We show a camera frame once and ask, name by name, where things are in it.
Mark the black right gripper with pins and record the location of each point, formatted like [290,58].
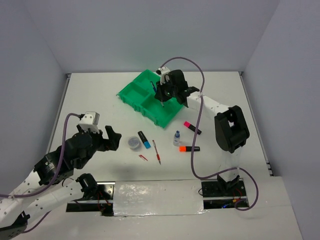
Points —
[159,94]

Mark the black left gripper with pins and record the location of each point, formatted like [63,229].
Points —
[114,138]

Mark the red gel pen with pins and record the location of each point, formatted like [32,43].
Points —
[156,151]

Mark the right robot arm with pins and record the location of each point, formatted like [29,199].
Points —
[230,126]

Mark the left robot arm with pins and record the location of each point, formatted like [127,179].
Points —
[33,198]

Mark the green four-compartment bin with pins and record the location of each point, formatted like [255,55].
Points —
[140,95]

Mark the clear tub of paperclips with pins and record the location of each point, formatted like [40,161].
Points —
[134,143]

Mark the pink highlighter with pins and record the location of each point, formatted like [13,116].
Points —
[192,127]

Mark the blue highlighter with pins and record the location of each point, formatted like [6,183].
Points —
[144,140]

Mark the small blue-capped bottle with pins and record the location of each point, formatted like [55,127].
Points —
[176,138]

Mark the orange highlighter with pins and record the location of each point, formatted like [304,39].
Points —
[189,149]

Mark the silver tape sheet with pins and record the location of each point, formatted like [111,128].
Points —
[157,198]

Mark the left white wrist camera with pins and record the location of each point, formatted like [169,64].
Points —
[89,122]

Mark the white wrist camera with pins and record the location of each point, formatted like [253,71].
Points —
[89,122]
[163,73]

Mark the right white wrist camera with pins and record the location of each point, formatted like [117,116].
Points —
[163,73]

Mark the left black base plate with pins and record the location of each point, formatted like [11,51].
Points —
[102,203]

